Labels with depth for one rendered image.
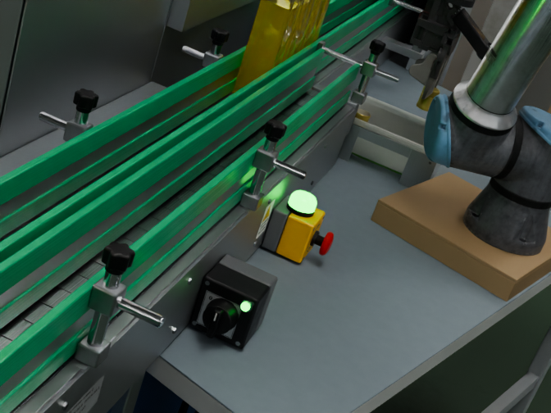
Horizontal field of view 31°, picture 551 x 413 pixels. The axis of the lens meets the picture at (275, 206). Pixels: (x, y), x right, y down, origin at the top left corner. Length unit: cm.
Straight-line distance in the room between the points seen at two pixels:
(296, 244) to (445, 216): 37
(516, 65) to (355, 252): 40
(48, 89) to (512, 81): 71
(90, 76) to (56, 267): 48
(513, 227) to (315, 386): 60
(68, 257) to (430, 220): 85
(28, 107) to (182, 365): 40
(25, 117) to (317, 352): 51
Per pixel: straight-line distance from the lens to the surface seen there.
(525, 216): 178
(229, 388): 125
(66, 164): 123
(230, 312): 127
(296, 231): 154
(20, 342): 87
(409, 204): 181
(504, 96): 164
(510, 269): 173
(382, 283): 161
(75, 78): 146
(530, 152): 173
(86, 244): 113
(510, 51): 159
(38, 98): 138
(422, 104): 203
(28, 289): 104
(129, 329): 108
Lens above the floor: 148
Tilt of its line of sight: 25 degrees down
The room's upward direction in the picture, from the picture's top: 19 degrees clockwise
